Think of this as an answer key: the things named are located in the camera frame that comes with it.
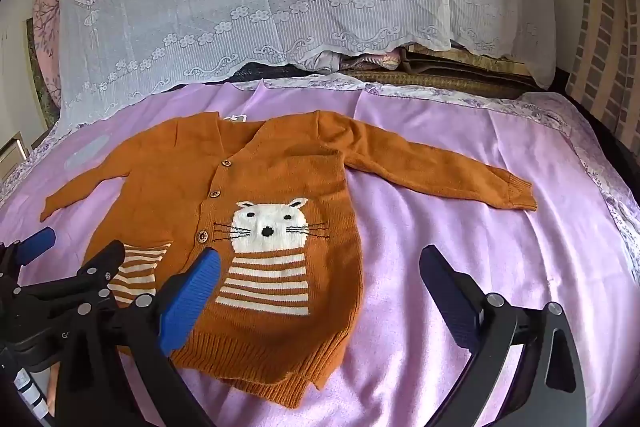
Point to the dark cloth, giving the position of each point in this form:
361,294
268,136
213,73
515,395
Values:
265,69

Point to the floral bed sheet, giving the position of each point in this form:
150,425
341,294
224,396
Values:
607,177

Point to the white garment tag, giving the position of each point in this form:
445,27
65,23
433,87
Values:
236,118

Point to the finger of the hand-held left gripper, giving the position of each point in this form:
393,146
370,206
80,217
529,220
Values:
39,243
102,264

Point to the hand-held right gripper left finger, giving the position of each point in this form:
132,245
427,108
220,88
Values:
190,302

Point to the purple bed sheet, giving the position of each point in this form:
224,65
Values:
450,217

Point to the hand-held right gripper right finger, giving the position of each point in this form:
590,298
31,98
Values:
450,302

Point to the orange knit cat cardigan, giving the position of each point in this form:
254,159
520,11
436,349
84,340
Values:
280,167

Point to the stack of folded blankets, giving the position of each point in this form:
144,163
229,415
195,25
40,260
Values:
450,72

